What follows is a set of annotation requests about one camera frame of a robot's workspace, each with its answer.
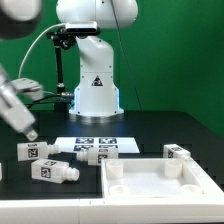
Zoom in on black base cables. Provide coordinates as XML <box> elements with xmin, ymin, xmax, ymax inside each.
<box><xmin>23</xmin><ymin>92</ymin><xmax>76</xmax><ymax>113</ymax></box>

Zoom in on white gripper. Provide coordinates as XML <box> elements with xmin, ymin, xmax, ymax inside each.
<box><xmin>0</xmin><ymin>65</ymin><xmax>38</xmax><ymax>141</ymax></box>

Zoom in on white square tabletop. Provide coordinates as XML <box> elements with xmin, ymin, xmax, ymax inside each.
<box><xmin>101</xmin><ymin>158</ymin><xmax>224</xmax><ymax>200</ymax></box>

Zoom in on black camera stand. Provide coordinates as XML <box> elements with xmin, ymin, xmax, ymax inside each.
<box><xmin>46</xmin><ymin>27</ymin><xmax>76</xmax><ymax>112</ymax></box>

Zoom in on background camera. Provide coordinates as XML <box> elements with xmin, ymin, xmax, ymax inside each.
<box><xmin>65</xmin><ymin>21</ymin><xmax>99</xmax><ymax>35</ymax></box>

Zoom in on paper marker sheet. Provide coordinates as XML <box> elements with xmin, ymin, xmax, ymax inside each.
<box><xmin>55</xmin><ymin>137</ymin><xmax>139</xmax><ymax>153</ymax></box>

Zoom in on white block left edge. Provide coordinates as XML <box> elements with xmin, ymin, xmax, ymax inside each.
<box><xmin>0</xmin><ymin>163</ymin><xmax>2</xmax><ymax>182</ymax></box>

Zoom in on white fence frame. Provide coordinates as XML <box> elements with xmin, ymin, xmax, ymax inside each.
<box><xmin>0</xmin><ymin>198</ymin><xmax>224</xmax><ymax>224</ymax></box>

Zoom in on grey camera cable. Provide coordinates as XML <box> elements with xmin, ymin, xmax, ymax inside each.
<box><xmin>18</xmin><ymin>23</ymin><xmax>67</xmax><ymax>81</ymax></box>

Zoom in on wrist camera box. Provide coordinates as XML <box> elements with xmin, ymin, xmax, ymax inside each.
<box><xmin>11</xmin><ymin>78</ymin><xmax>44</xmax><ymax>101</ymax></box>

